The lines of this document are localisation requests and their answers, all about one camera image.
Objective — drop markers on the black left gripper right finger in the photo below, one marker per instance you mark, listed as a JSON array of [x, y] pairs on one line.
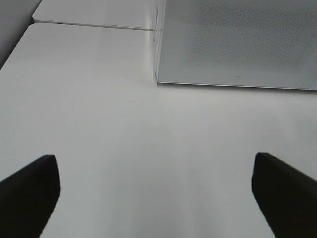
[[286, 197]]

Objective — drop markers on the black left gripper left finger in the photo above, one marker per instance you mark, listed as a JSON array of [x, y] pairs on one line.
[[28, 198]]

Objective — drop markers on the white microwave door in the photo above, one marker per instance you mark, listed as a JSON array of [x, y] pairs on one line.
[[246, 43]]

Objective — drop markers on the white microwave oven body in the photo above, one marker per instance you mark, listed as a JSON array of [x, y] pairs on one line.
[[157, 10]]

